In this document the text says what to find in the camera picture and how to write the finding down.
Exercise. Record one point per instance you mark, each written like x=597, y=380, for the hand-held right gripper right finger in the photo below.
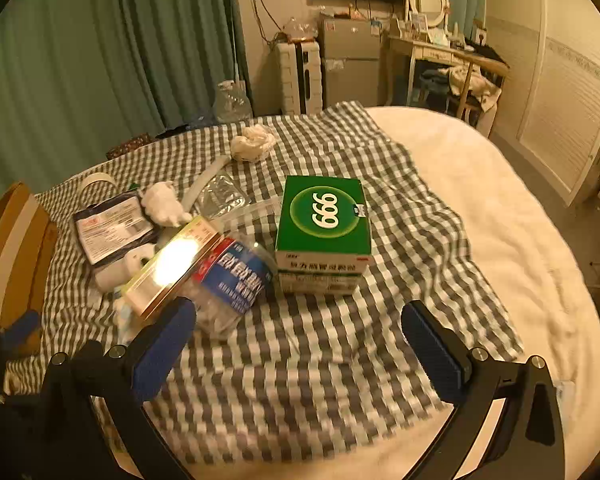
x=432, y=352

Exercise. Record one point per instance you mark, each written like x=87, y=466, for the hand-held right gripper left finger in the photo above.
x=159, y=355

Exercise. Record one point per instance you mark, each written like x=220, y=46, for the white blue tissue packet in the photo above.
x=125, y=317

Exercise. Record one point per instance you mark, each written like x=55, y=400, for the brown cardboard box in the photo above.
x=10, y=260

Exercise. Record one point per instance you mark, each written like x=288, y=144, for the gold box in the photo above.
x=165, y=280

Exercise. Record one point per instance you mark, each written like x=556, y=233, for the clear jar with blue label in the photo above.
x=235, y=280

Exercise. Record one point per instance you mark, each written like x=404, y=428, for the dark blue packet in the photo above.
x=110, y=230

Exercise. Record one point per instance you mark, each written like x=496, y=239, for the white plush hand fan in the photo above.
x=162, y=202

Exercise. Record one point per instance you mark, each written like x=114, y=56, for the white tape roll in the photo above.
x=96, y=177

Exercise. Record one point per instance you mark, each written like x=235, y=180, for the clear plastic bag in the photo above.
x=220, y=197

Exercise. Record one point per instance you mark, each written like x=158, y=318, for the green medicine box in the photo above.
x=325, y=220

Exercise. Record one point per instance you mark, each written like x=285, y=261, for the grey white checked cloth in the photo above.
x=330, y=360

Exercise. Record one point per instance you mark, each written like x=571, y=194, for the white phone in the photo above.
x=566, y=391

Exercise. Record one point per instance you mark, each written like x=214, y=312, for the brown patterned bag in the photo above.
x=130, y=145

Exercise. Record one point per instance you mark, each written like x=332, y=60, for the wooden chair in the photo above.
x=472, y=105

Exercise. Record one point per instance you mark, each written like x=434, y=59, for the clear water jug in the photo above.
x=232, y=102

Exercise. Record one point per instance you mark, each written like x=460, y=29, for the pale clothes on chair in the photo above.
x=472, y=82

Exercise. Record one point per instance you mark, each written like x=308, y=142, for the wide green curtain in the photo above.
x=105, y=60

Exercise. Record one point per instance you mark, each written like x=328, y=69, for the white louvred wardrobe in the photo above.
x=565, y=85

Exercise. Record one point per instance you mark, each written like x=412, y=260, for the cream dressing table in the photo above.
x=430, y=50

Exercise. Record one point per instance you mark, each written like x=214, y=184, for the white suitcase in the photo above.
x=300, y=80

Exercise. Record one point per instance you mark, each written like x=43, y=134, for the grey small fridge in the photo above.
x=350, y=60

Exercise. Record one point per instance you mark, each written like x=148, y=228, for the black garment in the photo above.
x=490, y=54

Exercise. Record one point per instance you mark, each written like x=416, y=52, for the clear plastic bags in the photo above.
x=297, y=30

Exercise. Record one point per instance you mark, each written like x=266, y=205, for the small picture frame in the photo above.
x=481, y=34

